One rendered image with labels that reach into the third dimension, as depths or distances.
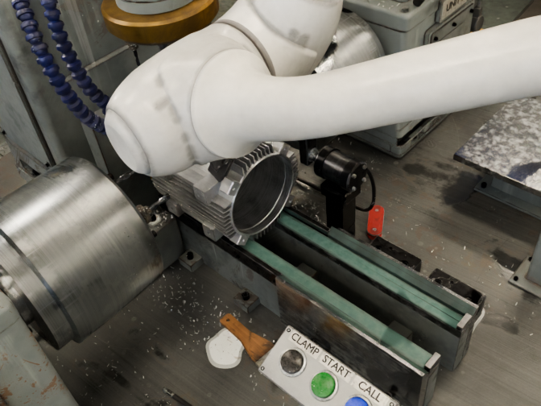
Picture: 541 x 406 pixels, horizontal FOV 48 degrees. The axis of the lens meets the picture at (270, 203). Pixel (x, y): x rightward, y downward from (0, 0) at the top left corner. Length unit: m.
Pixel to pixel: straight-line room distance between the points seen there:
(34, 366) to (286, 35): 0.56
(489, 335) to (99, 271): 0.67
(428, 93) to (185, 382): 0.75
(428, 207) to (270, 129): 0.85
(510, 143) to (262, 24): 0.80
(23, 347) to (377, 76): 0.60
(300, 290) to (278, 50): 0.49
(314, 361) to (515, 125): 0.79
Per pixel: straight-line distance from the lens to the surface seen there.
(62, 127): 1.19
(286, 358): 0.78
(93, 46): 1.18
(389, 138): 1.42
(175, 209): 1.12
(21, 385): 0.92
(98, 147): 1.09
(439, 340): 1.05
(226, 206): 0.99
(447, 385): 1.08
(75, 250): 0.89
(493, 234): 1.30
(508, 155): 1.31
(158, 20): 0.92
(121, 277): 0.93
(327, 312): 0.98
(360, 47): 1.21
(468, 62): 0.49
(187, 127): 0.55
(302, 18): 0.63
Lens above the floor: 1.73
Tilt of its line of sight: 44 degrees down
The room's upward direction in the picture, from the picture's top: 7 degrees counter-clockwise
